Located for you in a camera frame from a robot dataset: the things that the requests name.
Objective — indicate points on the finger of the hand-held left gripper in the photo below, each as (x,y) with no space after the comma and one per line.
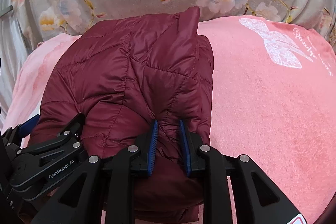
(29,124)
(69,127)

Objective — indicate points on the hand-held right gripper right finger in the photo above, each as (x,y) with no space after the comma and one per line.
(185,150)

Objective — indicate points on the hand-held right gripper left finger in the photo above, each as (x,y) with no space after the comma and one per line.
(153,150)

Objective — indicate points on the maroon quilted puffer jacket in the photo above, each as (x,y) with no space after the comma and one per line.
(126,77)

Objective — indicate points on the white cloth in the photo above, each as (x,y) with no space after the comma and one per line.
(11,43)

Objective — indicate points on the pink butterfly print blanket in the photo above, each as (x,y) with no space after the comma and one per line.
(262,108)

